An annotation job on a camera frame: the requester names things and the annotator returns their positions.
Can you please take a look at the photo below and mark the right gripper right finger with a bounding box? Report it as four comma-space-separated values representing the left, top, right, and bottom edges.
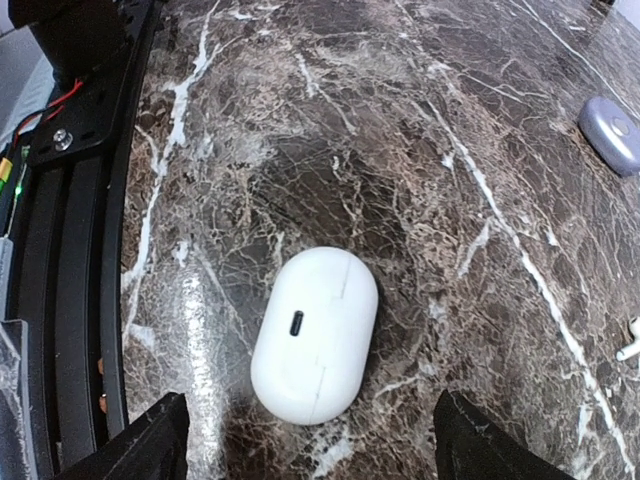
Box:
433, 390, 572, 480

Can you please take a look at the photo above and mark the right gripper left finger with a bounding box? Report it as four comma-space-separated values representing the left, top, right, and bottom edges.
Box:
57, 392, 189, 480

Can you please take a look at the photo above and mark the white oval charging case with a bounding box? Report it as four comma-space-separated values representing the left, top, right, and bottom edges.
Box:
250, 247, 379, 426

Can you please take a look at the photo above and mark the white stem earbud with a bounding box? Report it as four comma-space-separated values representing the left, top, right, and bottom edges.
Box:
616, 317, 640, 362

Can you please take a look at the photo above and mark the purple round charging case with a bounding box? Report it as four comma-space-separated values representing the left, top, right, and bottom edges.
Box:
578, 97, 639, 177

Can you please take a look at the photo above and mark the black front rail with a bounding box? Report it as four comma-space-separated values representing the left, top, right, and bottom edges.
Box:
1, 1, 162, 479

